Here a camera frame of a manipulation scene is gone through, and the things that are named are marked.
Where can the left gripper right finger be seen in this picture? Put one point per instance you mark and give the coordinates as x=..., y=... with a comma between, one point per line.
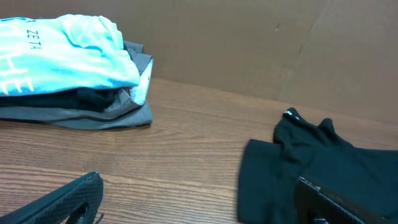
x=315, y=204

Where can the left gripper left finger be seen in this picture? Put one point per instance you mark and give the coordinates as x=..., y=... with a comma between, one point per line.
x=73, y=203

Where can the black t-shirt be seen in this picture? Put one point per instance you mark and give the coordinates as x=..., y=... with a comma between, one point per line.
x=270, y=170

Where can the folded grey garment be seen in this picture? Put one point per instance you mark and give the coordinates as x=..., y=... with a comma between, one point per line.
x=123, y=112

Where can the folded black garment in stack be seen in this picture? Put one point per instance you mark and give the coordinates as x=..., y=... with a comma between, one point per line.
x=78, y=99

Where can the light blue printed t-shirt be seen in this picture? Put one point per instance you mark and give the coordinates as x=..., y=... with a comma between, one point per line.
x=40, y=56

